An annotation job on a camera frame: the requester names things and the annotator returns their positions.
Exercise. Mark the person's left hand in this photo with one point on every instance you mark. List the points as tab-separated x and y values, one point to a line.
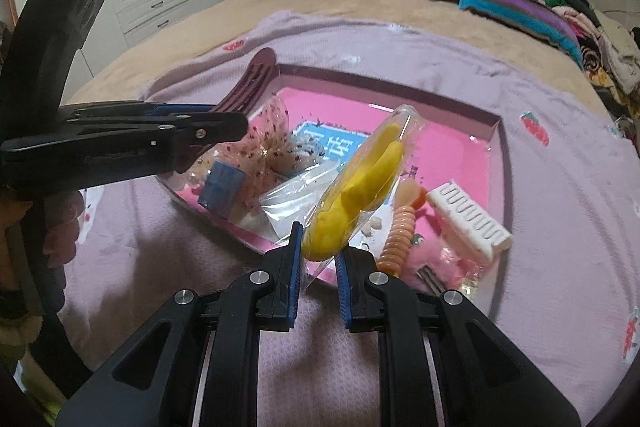
62	227

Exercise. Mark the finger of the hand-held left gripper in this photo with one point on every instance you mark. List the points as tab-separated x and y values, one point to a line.
175	110
210	132

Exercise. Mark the peach hair ornament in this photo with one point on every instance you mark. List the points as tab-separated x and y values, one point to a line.
411	196

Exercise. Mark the person's left forearm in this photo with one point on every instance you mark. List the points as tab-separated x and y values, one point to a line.
20	332

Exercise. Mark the pink dotted tulle bow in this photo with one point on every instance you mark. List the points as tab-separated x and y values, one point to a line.
272	147

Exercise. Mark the beige bed sheet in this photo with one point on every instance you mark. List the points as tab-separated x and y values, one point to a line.
210	22

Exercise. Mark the pile of clothes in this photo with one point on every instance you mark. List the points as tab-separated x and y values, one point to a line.
610	52

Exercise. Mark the striped fuzzy pillow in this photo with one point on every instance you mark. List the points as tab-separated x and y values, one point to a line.
525	19

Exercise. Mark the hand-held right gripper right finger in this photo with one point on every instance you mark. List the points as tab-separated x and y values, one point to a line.
342	289

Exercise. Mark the yellow hair clip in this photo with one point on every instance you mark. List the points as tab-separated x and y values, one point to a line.
360	187

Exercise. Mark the blue white speckled ornament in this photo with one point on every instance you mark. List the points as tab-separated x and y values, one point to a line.
306	153

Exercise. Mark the pink shallow box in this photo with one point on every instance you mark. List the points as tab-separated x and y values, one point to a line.
440	142

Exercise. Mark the mauve hair claw clip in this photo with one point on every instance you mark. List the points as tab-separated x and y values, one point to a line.
250	82

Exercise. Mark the pink fluffy hair clip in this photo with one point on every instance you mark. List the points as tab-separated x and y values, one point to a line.
440	259

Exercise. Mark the white toothed hair clip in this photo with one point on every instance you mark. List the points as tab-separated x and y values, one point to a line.
470	222

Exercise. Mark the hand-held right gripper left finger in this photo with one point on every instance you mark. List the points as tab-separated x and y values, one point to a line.
296	274

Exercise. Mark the clear plastic bag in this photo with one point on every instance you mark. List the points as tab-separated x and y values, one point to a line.
287	207

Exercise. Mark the blue hair clip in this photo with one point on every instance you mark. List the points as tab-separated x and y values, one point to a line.
221	189

